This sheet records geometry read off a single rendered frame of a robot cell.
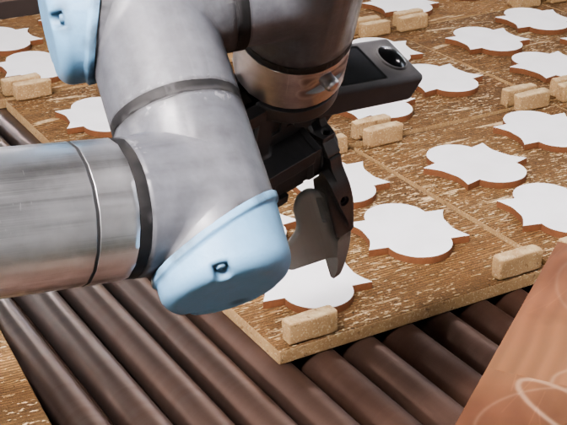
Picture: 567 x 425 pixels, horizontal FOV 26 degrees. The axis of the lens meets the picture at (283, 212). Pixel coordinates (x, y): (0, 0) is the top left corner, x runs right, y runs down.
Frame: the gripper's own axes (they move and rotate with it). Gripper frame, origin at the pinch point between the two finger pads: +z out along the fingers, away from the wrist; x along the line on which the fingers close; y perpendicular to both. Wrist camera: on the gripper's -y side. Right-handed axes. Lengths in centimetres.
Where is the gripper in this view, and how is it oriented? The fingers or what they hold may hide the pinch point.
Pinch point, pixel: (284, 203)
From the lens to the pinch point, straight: 99.5
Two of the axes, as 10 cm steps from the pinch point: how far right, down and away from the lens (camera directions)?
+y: -7.9, 4.8, -3.7
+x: 6.0, 7.2, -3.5
